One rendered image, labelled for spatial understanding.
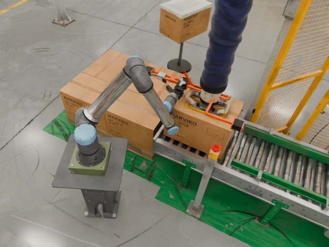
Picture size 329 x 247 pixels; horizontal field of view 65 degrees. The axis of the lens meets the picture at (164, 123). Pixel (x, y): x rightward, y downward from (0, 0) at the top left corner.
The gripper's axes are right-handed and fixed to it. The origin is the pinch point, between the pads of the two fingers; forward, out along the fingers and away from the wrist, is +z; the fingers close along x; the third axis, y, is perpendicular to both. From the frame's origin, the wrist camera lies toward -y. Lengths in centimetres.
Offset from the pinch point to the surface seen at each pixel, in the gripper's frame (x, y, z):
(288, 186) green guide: -50, 115, -24
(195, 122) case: -19.5, 24.5, -21.1
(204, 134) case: -29, 35, -21
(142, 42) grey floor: -108, -151, 196
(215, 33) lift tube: 57, 23, -9
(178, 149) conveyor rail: -48, 17, -34
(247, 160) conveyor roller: -53, 78, -10
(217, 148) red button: -4, 51, -51
